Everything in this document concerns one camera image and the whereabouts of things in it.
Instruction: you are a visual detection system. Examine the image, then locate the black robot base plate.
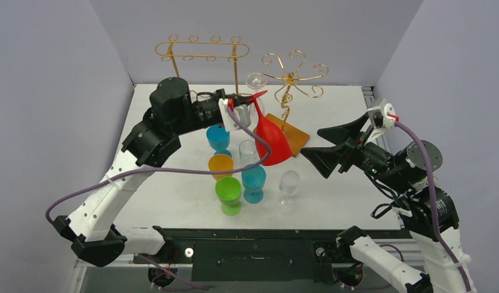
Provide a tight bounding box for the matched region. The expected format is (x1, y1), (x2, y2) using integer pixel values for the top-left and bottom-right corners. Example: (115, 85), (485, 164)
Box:
(132, 228), (376, 283)

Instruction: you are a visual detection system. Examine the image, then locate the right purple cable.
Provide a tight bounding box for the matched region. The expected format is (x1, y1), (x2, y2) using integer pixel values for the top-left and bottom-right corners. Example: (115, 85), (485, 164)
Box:
(342, 121), (473, 293)

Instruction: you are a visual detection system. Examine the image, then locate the green plastic goblet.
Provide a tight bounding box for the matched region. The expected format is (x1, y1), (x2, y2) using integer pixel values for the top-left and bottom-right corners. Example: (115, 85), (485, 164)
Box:
(215, 176), (242, 216)

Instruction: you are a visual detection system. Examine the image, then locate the clear glass tumbler goblet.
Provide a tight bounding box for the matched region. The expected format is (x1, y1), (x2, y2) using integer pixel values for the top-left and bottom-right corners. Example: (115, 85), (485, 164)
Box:
(239, 140), (259, 167)

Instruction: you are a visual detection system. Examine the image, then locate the teal plastic goblet front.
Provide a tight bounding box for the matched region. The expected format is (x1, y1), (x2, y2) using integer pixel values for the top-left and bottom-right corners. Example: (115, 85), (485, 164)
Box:
(241, 166), (267, 204)

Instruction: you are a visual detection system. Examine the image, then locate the gold rectangular wire glass rack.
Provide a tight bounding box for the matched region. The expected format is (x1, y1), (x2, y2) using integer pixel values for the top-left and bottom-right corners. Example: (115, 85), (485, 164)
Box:
(154, 34), (253, 128)

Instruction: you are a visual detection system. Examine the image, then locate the gold tree rack wooden base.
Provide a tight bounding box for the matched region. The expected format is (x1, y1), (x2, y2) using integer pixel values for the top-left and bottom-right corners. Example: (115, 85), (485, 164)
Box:
(260, 49), (330, 157)

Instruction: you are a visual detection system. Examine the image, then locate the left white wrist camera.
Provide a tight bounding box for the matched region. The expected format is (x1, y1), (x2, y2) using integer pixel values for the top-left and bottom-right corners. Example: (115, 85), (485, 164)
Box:
(218, 98), (251, 132)

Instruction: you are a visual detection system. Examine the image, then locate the red plastic goblet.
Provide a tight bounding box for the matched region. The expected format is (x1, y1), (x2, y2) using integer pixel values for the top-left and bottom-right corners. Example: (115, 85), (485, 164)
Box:
(247, 90), (293, 166)

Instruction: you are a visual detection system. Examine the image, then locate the clear wine glass amber tint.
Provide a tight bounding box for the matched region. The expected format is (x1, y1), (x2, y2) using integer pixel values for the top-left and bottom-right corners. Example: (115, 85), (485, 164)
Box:
(245, 73), (267, 122)

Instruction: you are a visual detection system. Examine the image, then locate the clear wine glass front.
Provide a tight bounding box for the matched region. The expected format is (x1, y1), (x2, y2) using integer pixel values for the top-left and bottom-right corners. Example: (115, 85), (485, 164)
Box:
(278, 170), (301, 207)

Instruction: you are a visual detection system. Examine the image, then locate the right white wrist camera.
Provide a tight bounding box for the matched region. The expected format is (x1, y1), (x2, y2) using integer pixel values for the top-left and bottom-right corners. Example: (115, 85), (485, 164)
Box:
(367, 100), (400, 129)

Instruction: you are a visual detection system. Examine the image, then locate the blue plastic goblet rear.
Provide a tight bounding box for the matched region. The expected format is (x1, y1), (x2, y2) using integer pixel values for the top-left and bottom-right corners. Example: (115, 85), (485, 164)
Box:
(206, 125), (232, 157)

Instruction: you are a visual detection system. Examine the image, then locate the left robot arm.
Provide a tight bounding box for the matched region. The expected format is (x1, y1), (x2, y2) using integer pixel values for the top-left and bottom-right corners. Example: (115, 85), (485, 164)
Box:
(51, 77), (252, 267)

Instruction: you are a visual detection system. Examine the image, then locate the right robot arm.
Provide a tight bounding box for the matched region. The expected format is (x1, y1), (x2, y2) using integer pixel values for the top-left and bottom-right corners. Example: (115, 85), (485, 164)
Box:
(301, 114), (475, 292)

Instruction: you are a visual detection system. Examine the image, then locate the aluminium rail frame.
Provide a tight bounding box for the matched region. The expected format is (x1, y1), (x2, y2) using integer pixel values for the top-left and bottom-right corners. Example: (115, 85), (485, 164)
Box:
(53, 78), (464, 292)

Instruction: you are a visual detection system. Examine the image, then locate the orange plastic goblet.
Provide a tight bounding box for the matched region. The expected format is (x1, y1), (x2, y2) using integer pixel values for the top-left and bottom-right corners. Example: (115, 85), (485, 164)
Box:
(208, 154), (234, 172)

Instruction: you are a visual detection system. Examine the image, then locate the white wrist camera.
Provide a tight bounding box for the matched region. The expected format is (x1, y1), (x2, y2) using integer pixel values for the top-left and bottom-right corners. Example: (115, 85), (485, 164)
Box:
(218, 98), (251, 132)
(367, 100), (400, 129)

